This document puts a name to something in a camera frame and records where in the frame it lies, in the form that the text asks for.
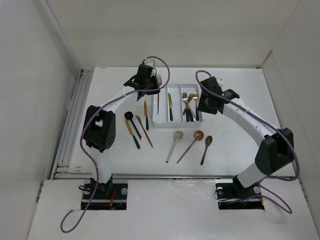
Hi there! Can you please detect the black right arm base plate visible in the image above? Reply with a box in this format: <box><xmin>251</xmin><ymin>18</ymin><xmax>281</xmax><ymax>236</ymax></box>
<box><xmin>214</xmin><ymin>181</ymin><xmax>265</xmax><ymax>210</ymax></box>

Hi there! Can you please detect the dark wooden spoon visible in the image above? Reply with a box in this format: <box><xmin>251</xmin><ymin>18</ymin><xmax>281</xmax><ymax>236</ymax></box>
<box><xmin>200</xmin><ymin>135</ymin><xmax>213</xmax><ymax>166</ymax></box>

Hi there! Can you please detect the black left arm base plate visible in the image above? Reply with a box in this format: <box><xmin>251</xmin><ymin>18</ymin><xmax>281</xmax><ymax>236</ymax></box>
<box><xmin>78</xmin><ymin>178</ymin><xmax>129</xmax><ymax>211</ymax></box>

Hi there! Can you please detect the dark wooden fork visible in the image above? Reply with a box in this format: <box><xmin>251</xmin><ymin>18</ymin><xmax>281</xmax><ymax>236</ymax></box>
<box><xmin>183</xmin><ymin>93</ymin><xmax>194</xmax><ymax>116</ymax></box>

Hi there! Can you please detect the rose gold knife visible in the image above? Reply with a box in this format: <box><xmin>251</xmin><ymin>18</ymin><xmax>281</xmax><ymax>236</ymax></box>
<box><xmin>135</xmin><ymin>115</ymin><xmax>154</xmax><ymax>148</ymax></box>

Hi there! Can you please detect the aluminium rail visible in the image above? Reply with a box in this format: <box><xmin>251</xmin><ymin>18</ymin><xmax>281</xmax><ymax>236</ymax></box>
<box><xmin>48</xmin><ymin>68</ymin><xmax>94</xmax><ymax>180</ymax></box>
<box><xmin>53</xmin><ymin>172</ymin><xmax>296</xmax><ymax>181</ymax></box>

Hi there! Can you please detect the aluminium rail left side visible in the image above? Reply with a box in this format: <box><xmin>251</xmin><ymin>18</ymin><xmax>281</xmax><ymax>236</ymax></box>
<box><xmin>48</xmin><ymin>68</ymin><xmax>94</xmax><ymax>180</ymax></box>

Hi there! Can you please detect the white three-compartment tray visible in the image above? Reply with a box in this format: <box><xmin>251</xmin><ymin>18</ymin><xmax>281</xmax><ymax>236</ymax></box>
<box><xmin>152</xmin><ymin>84</ymin><xmax>203</xmax><ymax>129</ymax></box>

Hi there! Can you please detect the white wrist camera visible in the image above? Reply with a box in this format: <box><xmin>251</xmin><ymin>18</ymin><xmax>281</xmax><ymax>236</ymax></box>
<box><xmin>142</xmin><ymin>57</ymin><xmax>156</xmax><ymax>68</ymax></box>
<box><xmin>216</xmin><ymin>77</ymin><xmax>224</xmax><ymax>88</ymax></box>

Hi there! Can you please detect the gold knife green handle upright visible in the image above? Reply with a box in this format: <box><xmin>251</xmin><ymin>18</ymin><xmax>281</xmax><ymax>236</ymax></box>
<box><xmin>143</xmin><ymin>100</ymin><xmax>150</xmax><ymax>131</ymax></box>

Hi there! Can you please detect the black spoon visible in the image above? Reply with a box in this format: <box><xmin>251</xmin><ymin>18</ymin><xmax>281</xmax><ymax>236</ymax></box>
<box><xmin>124</xmin><ymin>111</ymin><xmax>143</xmax><ymax>140</ymax></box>

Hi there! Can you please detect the gold knife green handle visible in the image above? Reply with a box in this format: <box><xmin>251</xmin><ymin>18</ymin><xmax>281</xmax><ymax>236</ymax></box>
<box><xmin>143</xmin><ymin>100</ymin><xmax>150</xmax><ymax>131</ymax></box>
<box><xmin>125</xmin><ymin>120</ymin><xmax>141</xmax><ymax>149</ymax></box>
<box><xmin>168</xmin><ymin>93</ymin><xmax>173</xmax><ymax>122</ymax></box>

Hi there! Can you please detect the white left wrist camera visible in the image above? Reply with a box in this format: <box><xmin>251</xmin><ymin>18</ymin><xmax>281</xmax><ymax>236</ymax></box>
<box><xmin>142</xmin><ymin>57</ymin><xmax>156</xmax><ymax>68</ymax></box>

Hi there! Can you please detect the aluminium rail front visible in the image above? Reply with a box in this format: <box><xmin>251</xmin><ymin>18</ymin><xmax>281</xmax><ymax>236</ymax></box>
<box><xmin>53</xmin><ymin>172</ymin><xmax>296</xmax><ymax>181</ymax></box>

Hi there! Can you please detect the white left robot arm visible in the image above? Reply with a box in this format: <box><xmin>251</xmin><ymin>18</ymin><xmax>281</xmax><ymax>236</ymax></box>
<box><xmin>80</xmin><ymin>61</ymin><xmax>162</xmax><ymax>199</ymax></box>

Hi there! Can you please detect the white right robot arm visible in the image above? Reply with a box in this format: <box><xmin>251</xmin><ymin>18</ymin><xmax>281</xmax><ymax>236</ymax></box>
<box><xmin>198</xmin><ymin>76</ymin><xmax>295</xmax><ymax>200</ymax></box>

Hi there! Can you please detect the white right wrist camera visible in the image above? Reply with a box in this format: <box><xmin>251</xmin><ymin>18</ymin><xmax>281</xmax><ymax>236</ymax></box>
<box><xmin>216</xmin><ymin>77</ymin><xmax>224</xmax><ymax>88</ymax></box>

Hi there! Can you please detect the rose gold fork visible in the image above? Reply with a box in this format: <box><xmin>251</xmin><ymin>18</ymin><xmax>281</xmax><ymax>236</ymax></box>
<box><xmin>156</xmin><ymin>74</ymin><xmax>162</xmax><ymax>114</ymax></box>

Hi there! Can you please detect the light wooden spoon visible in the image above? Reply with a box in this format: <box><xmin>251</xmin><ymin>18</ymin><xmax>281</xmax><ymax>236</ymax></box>
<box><xmin>165</xmin><ymin>130</ymin><xmax>184</xmax><ymax>163</ymax></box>

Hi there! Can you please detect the rose gold spoon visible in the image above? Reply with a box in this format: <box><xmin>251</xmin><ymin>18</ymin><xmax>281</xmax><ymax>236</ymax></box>
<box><xmin>176</xmin><ymin>130</ymin><xmax>204</xmax><ymax>164</ymax></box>

